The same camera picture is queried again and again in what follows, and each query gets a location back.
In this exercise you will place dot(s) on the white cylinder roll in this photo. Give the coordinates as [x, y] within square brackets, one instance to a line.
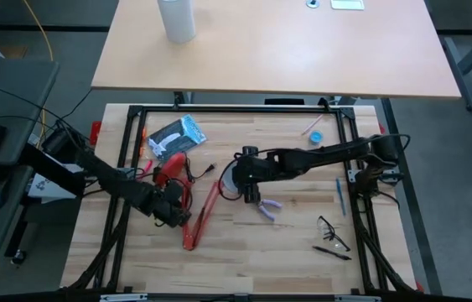
[177, 21]

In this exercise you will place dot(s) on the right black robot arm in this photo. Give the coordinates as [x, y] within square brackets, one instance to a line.
[315, 157]

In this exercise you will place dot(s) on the dark gray desk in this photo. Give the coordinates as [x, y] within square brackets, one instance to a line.
[5, 105]

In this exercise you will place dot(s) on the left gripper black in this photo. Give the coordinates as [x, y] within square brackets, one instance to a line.
[170, 211]

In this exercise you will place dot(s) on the pink pencil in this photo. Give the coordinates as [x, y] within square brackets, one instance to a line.
[312, 124]

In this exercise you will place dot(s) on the blue pen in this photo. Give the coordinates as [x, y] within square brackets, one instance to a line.
[340, 195]

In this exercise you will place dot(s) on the light wood desk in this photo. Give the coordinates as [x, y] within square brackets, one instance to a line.
[277, 50]

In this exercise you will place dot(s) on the white printed paper sheet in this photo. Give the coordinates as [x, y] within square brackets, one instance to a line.
[47, 186]

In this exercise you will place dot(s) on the white flat device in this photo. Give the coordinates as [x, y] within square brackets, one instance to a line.
[347, 4]

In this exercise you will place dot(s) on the blue tape roll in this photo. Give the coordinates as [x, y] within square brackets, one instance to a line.
[315, 137]

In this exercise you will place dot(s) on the white roll of tape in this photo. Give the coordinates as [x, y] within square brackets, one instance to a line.
[231, 184]

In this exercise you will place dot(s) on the clear safety glasses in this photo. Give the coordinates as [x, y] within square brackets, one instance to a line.
[330, 232]

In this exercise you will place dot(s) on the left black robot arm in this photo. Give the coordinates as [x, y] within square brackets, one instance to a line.
[105, 176]

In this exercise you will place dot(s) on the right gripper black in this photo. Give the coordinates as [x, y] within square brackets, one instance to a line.
[252, 172]

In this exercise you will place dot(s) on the red desk lamp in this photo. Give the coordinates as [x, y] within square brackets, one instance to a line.
[172, 165]

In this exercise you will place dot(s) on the black pen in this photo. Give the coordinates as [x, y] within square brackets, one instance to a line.
[332, 253]

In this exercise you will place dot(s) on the black aluminium table frame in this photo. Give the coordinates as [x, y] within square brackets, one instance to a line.
[135, 126]

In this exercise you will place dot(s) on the red marker pen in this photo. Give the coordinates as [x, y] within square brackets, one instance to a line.
[147, 168]

